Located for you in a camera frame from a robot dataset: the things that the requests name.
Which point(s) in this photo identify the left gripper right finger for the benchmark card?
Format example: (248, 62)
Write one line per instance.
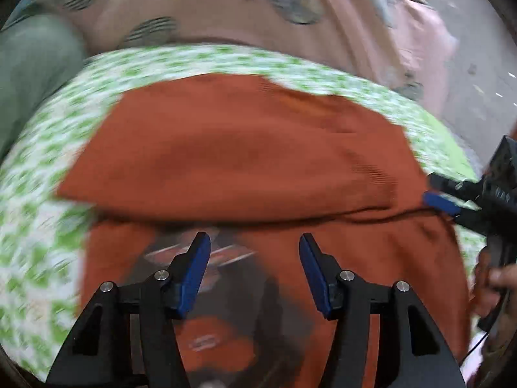
(412, 349)

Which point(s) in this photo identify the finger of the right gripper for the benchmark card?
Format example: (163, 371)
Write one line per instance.
(470, 219)
(466, 190)

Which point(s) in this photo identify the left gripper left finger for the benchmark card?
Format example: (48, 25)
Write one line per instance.
(124, 336)

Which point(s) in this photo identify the orange knit sweater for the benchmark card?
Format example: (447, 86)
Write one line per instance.
(256, 165)

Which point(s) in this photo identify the person's right hand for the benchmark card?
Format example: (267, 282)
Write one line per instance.
(489, 282)

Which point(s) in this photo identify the green white patterned blanket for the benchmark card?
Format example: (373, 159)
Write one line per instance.
(41, 238)

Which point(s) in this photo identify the pink heart print duvet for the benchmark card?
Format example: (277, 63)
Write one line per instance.
(400, 44)

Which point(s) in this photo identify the green pillow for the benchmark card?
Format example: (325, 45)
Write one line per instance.
(39, 54)

